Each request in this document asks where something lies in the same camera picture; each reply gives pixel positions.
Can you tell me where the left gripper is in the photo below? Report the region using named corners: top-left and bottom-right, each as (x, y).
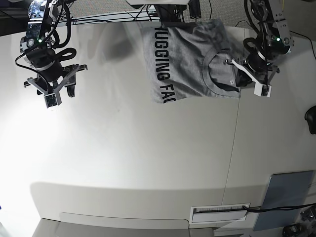
top-left (224, 53), bottom-right (280, 98)

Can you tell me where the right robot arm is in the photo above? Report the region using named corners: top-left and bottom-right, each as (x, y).
top-left (14, 0), bottom-right (88, 108)

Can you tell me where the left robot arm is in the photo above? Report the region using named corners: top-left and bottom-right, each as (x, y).
top-left (224, 0), bottom-right (294, 97)

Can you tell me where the black office chair armrest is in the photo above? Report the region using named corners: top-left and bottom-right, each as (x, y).
top-left (305, 106), bottom-right (316, 135)

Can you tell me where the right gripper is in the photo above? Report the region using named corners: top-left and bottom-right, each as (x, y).
top-left (23, 61), bottom-right (88, 107)

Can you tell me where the blue-grey flat pad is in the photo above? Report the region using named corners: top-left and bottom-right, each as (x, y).
top-left (253, 170), bottom-right (315, 232)

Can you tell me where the black aluminium extrusion bar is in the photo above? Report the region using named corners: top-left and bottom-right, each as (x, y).
top-left (188, 0), bottom-right (201, 19)

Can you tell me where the white slotted label plate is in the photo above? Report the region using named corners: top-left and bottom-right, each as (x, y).
top-left (189, 203), bottom-right (250, 224)

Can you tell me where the grey T-shirt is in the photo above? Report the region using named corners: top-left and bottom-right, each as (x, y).
top-left (141, 19), bottom-right (240, 104)

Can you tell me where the black cable on table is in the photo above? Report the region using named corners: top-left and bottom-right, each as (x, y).
top-left (243, 203), bottom-right (316, 213)

